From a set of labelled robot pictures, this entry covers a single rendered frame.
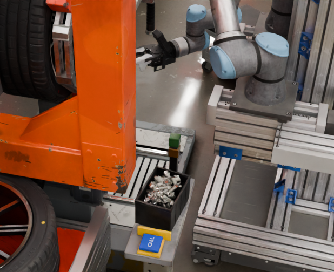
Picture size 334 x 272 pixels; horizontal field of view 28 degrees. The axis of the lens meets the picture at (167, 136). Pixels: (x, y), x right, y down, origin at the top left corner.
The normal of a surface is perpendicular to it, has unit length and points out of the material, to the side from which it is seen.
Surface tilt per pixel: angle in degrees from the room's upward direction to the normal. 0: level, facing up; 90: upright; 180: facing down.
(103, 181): 90
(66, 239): 0
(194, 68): 0
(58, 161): 90
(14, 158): 90
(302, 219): 0
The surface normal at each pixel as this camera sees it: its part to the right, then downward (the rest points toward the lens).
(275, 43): 0.15, -0.79
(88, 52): -0.22, 0.62
